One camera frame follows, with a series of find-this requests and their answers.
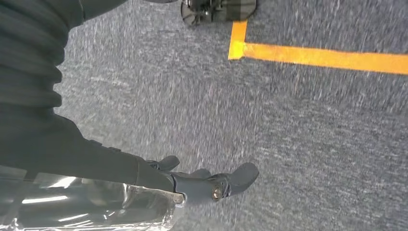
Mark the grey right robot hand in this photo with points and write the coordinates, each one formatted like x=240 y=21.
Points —
x=79 y=159

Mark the black robot foot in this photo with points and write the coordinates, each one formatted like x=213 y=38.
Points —
x=223 y=11

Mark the yellow floor tape piece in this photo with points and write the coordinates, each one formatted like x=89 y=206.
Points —
x=318 y=57

